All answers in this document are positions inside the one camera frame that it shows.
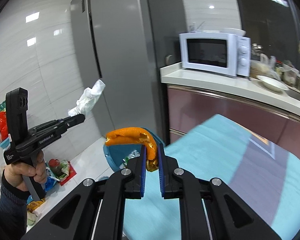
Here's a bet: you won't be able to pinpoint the orange peel piece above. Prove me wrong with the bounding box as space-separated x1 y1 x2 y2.
105 127 159 172

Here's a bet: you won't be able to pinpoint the white tissue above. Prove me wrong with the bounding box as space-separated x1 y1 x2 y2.
68 79 106 117

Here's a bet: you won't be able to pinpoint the dark sleeve left forearm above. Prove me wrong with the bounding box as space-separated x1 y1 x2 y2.
0 175 30 239

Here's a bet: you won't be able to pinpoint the blue trash bin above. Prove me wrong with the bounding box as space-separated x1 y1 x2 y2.
103 128 164 172

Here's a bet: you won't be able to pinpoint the maroon kitchen base cabinets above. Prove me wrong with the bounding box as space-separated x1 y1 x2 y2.
167 85 300 159

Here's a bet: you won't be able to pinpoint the person's left hand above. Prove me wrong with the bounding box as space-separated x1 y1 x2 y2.
4 151 47 192

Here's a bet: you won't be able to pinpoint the red snack bag on floor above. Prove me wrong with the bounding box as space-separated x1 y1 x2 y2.
47 159 77 186

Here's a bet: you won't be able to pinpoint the grey refrigerator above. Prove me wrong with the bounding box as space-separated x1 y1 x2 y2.
70 0 186 144

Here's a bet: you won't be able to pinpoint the teal and grey tablecloth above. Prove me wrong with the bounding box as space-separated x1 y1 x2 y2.
123 115 300 239

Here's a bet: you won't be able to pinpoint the white microwave oven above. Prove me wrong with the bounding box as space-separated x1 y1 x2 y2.
179 32 251 77

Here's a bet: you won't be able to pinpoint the white plate on counter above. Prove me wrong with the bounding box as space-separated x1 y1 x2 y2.
257 75 289 92

